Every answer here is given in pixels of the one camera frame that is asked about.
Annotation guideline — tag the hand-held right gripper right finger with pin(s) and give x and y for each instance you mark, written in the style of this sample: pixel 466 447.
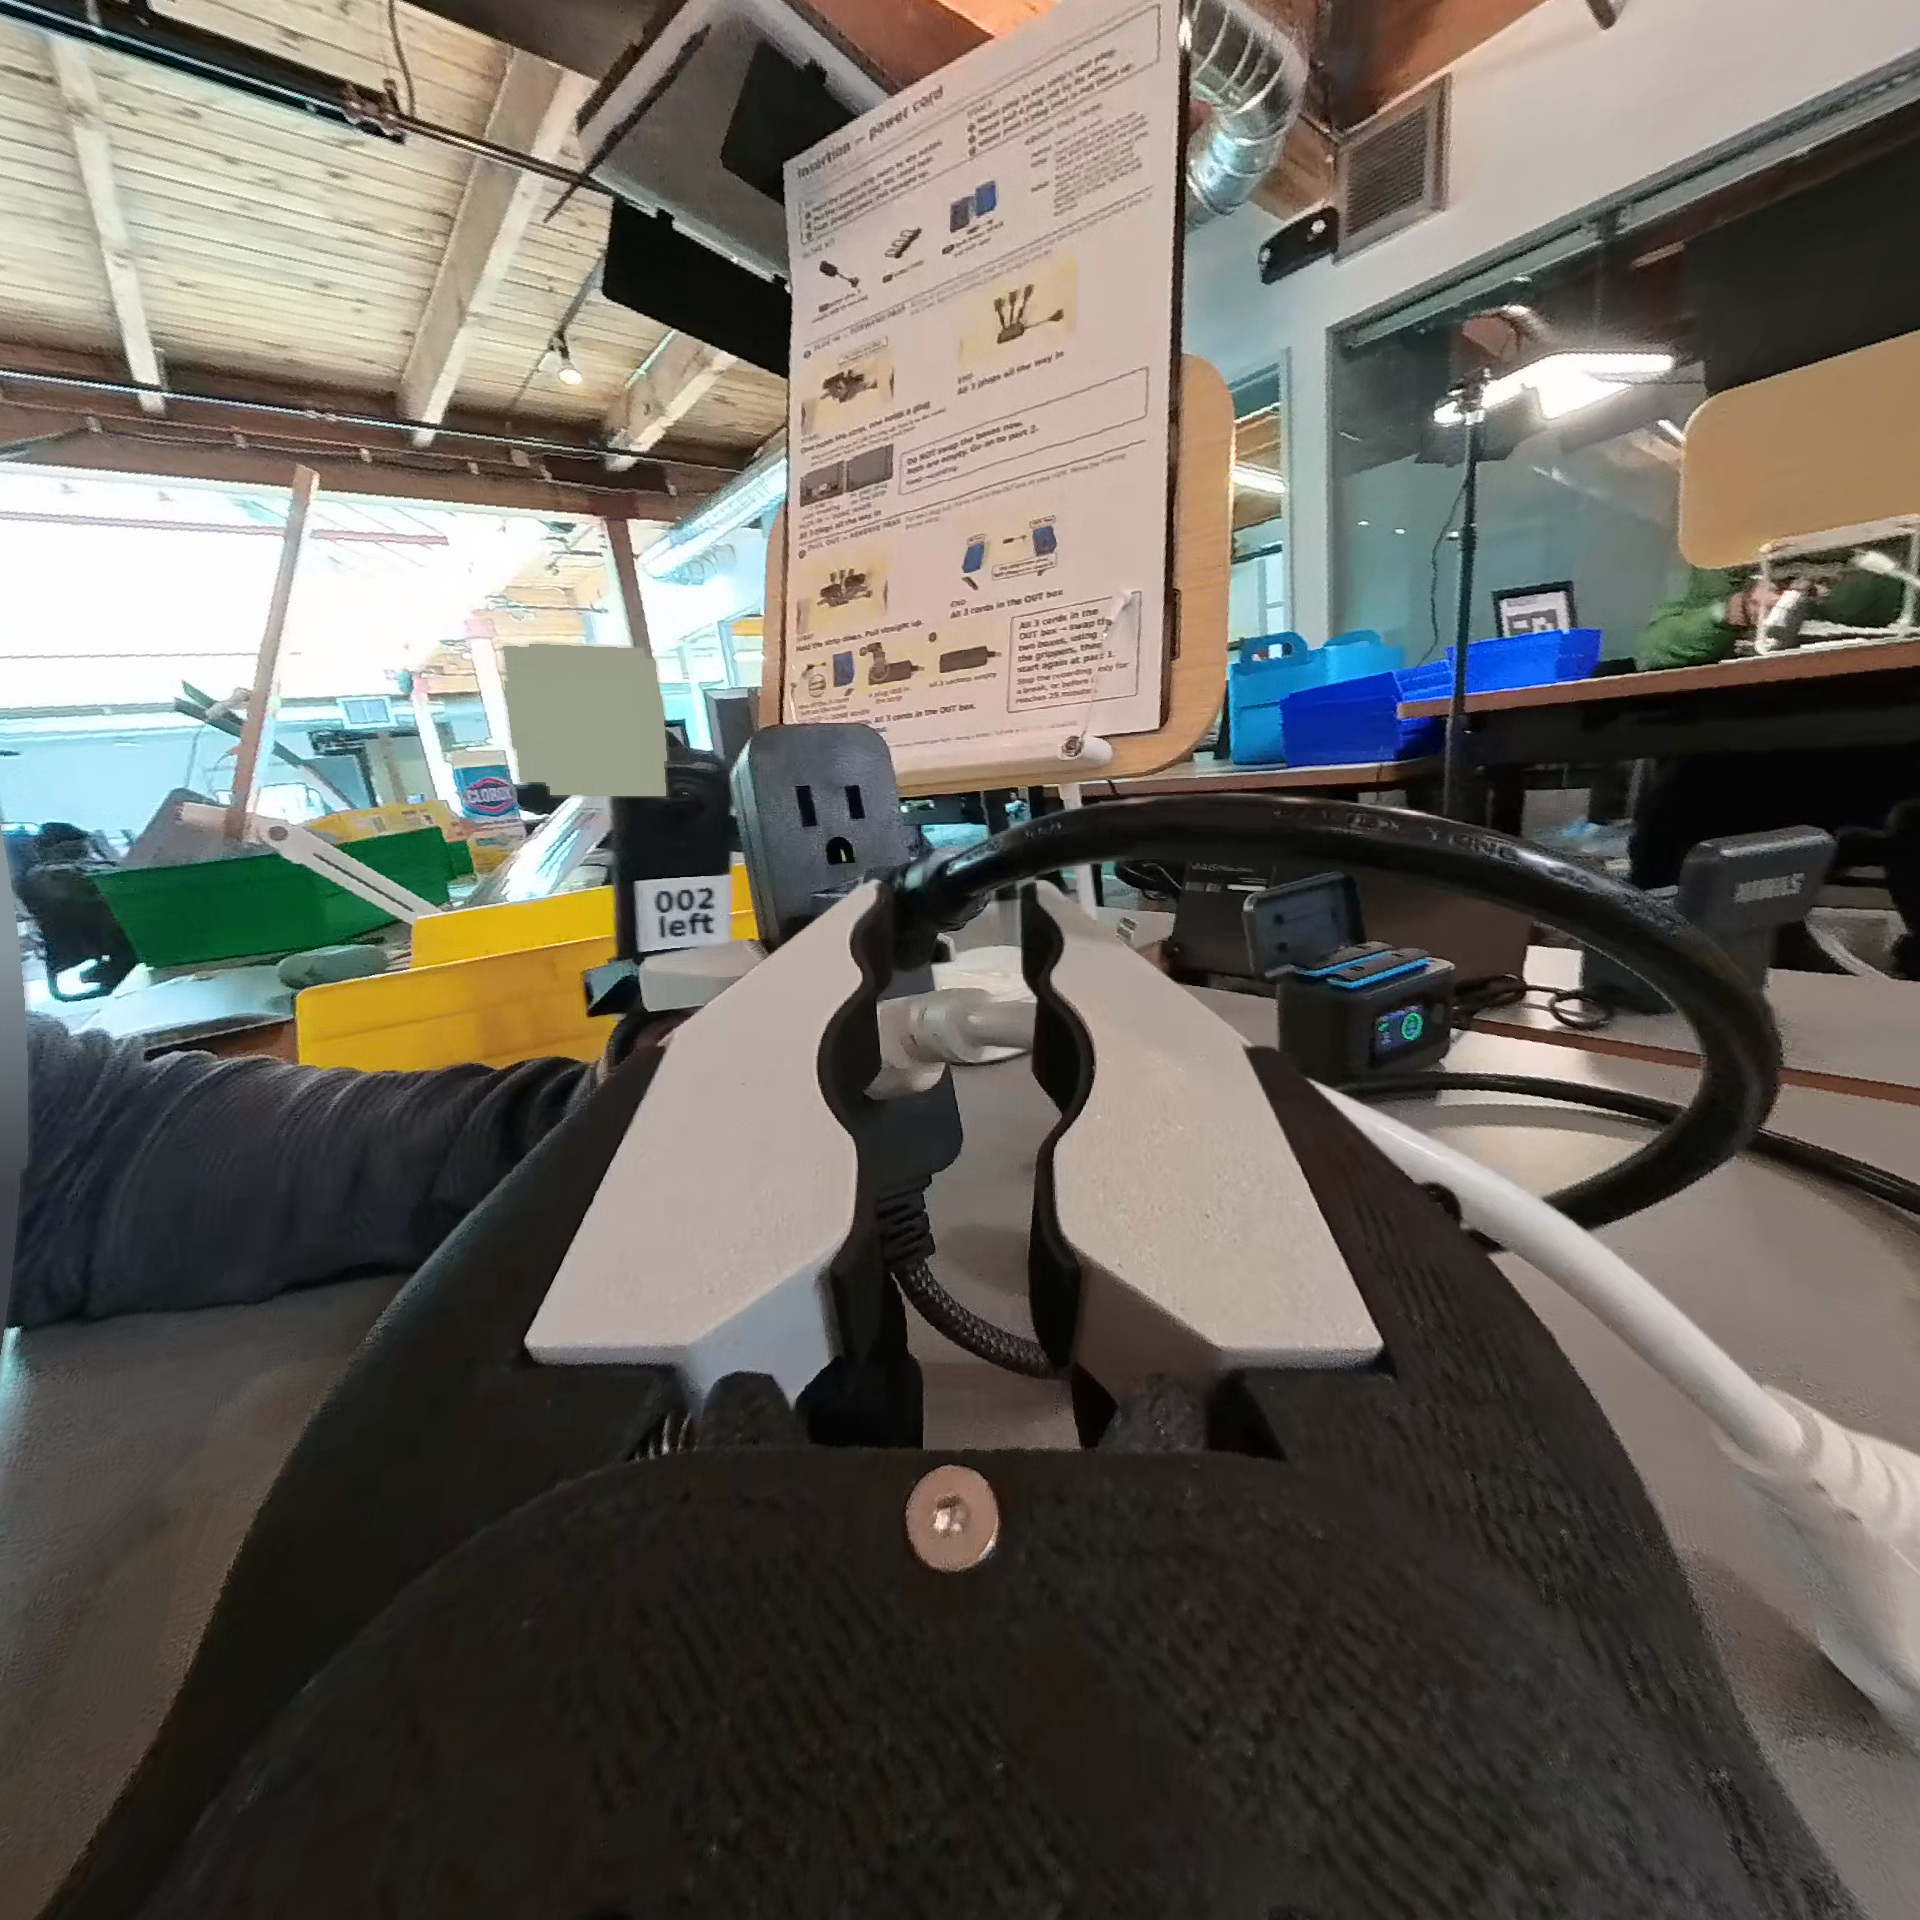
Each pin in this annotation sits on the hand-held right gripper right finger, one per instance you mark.
pixel 1200 1200

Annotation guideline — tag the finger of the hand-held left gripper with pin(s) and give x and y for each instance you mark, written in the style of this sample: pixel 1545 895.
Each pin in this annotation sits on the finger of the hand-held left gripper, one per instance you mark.
pixel 682 977

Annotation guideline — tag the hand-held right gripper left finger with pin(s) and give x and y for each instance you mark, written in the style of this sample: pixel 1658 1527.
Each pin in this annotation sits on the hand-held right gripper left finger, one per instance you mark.
pixel 704 1200

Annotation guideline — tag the black extension socket end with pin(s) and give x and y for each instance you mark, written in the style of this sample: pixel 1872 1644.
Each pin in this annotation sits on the black extension socket end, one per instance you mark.
pixel 909 1140

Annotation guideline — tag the person's left forearm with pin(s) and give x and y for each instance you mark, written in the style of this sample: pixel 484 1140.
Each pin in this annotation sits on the person's left forearm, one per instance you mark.
pixel 224 1171

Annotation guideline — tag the white plug adapter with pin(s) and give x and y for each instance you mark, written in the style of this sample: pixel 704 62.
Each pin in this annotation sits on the white plug adapter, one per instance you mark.
pixel 1846 1530

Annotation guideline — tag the yellow plastic bin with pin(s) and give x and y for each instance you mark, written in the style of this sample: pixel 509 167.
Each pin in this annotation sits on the yellow plastic bin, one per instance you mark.
pixel 452 1019

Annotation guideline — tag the black battery charger case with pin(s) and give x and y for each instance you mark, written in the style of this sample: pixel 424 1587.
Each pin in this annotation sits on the black battery charger case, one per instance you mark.
pixel 1379 1037

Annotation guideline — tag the black box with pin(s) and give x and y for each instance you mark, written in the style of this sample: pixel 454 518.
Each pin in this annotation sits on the black box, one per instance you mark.
pixel 1215 914

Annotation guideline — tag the green plastic bin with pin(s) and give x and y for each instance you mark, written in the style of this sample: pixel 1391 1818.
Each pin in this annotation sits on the green plastic bin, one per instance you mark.
pixel 195 900

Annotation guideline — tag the white instruction sheet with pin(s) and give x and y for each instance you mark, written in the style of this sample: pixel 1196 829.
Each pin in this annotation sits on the white instruction sheet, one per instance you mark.
pixel 976 452

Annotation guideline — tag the blue plastic bin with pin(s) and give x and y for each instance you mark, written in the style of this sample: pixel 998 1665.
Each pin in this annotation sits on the blue plastic bin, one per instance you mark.
pixel 1515 668
pixel 1304 690

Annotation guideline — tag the grey charger case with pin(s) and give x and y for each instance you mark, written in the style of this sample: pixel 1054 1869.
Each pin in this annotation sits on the grey charger case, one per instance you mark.
pixel 1754 885

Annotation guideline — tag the framed fiducial tag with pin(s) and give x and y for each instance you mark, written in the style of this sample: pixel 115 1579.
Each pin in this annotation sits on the framed fiducial tag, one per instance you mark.
pixel 1532 619

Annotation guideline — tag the black light stand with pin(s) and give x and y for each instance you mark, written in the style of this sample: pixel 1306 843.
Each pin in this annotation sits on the black light stand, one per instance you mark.
pixel 1590 375

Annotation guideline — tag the plain wooden board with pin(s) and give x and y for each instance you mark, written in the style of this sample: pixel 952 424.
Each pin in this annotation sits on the plain wooden board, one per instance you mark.
pixel 1801 466

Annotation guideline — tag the grey vent grille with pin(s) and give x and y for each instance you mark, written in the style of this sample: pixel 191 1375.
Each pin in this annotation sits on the grey vent grille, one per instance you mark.
pixel 1393 167

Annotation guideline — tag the black panel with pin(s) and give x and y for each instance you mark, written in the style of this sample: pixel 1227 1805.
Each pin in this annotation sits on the black panel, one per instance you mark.
pixel 1801 301

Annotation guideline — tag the silver ventilation duct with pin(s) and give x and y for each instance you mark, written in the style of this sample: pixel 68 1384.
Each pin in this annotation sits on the silver ventilation duct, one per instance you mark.
pixel 1246 106

